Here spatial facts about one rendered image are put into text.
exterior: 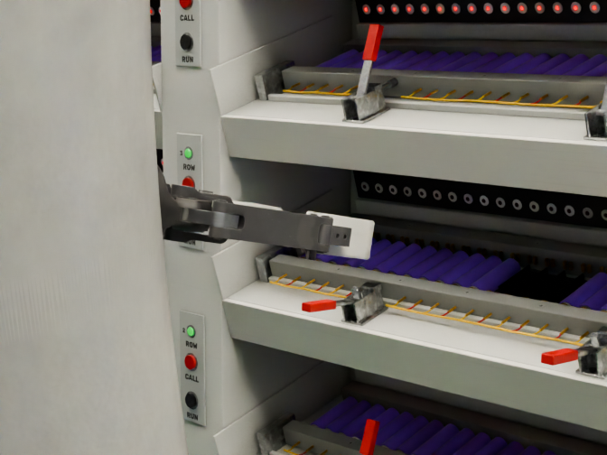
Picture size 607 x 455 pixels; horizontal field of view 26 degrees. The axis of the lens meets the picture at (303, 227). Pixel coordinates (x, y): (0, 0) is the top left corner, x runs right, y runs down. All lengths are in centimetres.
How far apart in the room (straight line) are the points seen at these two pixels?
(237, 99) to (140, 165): 100
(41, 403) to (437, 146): 83
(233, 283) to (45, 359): 103
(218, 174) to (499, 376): 39
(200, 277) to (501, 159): 42
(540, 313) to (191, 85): 46
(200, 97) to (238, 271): 19
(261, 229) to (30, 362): 54
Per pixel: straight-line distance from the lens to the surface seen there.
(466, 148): 115
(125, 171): 36
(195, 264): 141
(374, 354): 125
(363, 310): 126
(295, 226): 91
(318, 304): 122
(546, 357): 105
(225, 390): 142
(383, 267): 133
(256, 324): 136
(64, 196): 35
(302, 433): 143
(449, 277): 128
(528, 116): 116
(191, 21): 139
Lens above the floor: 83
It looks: 9 degrees down
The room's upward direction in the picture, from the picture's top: straight up
